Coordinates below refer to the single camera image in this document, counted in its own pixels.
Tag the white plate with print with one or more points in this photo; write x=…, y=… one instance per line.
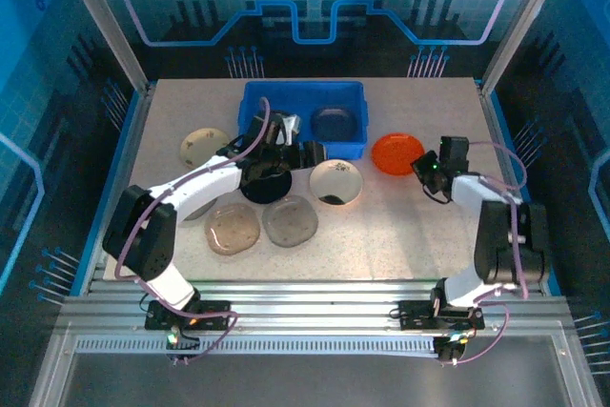
x=333, y=180

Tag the grey smoked glass plate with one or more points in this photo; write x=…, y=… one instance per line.
x=290, y=223
x=333, y=125

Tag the orange round plate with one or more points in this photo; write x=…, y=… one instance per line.
x=395, y=152

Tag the cream floral round plate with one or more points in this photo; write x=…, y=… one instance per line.
x=202, y=147

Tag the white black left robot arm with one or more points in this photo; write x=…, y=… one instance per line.
x=205, y=188

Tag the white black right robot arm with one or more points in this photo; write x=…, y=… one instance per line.
x=500, y=235

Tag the blue plastic bin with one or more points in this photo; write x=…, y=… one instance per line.
x=305, y=92

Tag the brown glass square plate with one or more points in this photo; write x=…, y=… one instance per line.
x=232, y=230

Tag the blue table edge strip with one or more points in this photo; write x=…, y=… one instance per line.
x=510, y=140
x=93, y=235

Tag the black adapter with LED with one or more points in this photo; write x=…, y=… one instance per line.
x=450, y=350
x=183, y=342

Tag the grey metal panel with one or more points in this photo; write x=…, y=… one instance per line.
x=310, y=383

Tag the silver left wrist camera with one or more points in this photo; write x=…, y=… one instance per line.
x=289, y=125

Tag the aluminium table side rail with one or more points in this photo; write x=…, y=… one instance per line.
x=132, y=149
x=499, y=140

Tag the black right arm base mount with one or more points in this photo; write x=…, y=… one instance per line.
x=414, y=314

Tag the aluminium frame rail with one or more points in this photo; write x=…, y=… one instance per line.
x=310, y=307

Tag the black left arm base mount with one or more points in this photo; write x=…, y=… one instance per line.
x=214, y=307

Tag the aluminium frame post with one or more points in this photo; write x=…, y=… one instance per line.
x=106, y=26
x=522, y=21

